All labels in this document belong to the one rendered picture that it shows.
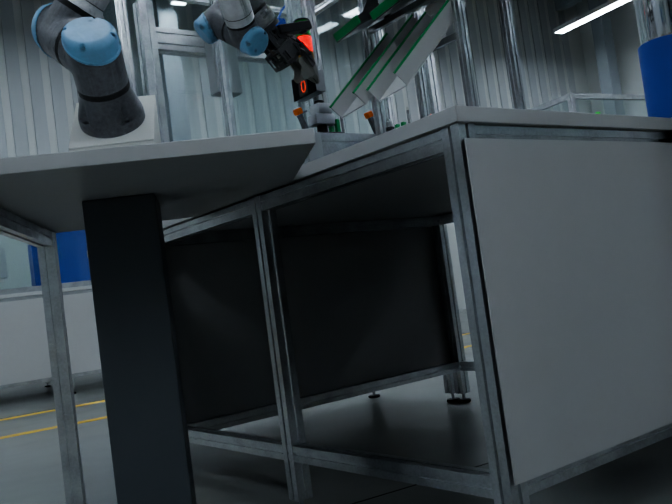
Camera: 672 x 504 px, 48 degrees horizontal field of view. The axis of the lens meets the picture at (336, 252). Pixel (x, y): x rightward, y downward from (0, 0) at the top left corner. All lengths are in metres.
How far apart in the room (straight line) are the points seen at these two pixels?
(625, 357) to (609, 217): 0.30
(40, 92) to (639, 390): 9.23
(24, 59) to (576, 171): 9.25
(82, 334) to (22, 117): 4.06
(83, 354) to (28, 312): 0.57
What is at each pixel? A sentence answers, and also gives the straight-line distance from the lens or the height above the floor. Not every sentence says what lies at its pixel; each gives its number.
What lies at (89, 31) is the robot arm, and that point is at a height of 1.18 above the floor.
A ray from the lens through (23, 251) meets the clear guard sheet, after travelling 6.84.
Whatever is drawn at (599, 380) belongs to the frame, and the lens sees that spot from 1.63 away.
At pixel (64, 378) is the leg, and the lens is 2.24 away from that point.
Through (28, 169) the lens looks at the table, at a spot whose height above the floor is 0.83.
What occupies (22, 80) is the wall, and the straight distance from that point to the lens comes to 10.35.
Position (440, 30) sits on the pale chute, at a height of 1.12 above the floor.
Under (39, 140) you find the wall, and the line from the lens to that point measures 10.14.
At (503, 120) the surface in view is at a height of 0.83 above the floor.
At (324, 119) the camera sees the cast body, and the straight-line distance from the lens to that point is 2.14.
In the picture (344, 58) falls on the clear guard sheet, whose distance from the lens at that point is 3.76.
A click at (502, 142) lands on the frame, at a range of 1.48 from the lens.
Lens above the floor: 0.55
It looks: 3 degrees up
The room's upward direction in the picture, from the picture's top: 8 degrees counter-clockwise
